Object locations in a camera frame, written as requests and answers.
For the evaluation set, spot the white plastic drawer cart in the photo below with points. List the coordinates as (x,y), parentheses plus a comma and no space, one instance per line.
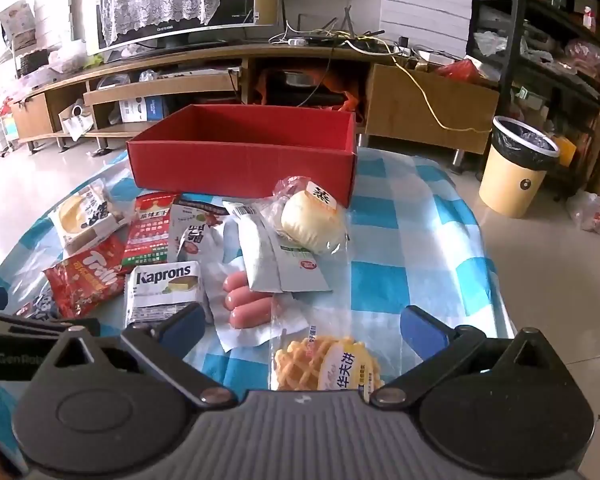
(5,130)

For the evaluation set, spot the crumpled white bag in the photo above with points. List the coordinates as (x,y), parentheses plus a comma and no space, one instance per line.
(77,122)

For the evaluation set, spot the beige trash bin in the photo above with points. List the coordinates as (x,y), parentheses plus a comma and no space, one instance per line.
(510,185)

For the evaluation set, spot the blue white carton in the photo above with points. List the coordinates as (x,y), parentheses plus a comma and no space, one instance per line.
(145,109)

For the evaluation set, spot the orange plastic bag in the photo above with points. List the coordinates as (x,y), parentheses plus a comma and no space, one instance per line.
(352,102)

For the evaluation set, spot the grey white snack packet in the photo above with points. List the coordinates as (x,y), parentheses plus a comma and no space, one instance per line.
(265,260)

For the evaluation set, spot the printed paper bag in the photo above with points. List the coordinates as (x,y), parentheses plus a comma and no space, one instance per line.
(17,20)

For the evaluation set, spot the black metal shelf rack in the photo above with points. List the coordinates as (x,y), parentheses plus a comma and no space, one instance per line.
(515,10)

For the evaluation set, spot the white plastic bag red print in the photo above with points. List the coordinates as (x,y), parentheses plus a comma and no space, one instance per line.
(592,212)

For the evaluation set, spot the sausages in clear pack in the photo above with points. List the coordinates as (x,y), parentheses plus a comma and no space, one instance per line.
(245,305)

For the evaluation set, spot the waffle in clear packet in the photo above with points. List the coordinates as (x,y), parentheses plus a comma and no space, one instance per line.
(305,365)

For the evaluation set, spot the white network box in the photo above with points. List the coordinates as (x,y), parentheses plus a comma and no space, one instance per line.
(435,57)

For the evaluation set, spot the stack of white panels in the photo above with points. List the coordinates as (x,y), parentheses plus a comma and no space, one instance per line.
(425,0)

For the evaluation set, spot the white packet with red fruit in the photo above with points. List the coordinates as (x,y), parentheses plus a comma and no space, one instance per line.
(195,232)

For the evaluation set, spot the red cardboard box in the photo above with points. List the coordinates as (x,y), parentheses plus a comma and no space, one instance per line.
(240,170)

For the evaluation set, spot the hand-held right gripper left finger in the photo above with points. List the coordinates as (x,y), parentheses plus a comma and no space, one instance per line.
(187,322)

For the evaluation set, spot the silver cracker packet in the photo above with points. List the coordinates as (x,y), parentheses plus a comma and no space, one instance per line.
(160,292)

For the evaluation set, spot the wooden television cabinet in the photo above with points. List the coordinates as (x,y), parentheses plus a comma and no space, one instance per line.
(420,100)

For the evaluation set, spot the red green snack packet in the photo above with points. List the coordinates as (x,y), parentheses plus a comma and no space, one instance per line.
(147,240)

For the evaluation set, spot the black router with antennas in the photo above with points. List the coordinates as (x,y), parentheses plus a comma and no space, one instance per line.
(330,35)

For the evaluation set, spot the cream bun packet black print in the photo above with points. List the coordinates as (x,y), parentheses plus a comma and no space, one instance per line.
(80,215)

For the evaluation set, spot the dark blue white packet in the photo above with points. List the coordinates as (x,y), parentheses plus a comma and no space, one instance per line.
(40,307)

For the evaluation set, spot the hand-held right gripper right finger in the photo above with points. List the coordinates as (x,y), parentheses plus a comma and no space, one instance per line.
(422,330)

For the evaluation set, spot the white power strip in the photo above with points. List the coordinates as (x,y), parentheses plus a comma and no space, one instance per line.
(295,41)

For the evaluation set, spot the red candy packet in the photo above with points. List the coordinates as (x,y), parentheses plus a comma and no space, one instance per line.
(85,280)

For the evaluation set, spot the steamed bun in clear bag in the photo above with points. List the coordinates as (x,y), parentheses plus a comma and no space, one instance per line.
(310,222)

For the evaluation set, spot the black bin liner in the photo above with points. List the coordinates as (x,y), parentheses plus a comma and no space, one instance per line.
(525,152)

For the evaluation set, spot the blue white checkered tablecloth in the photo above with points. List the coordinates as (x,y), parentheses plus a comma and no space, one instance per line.
(420,240)

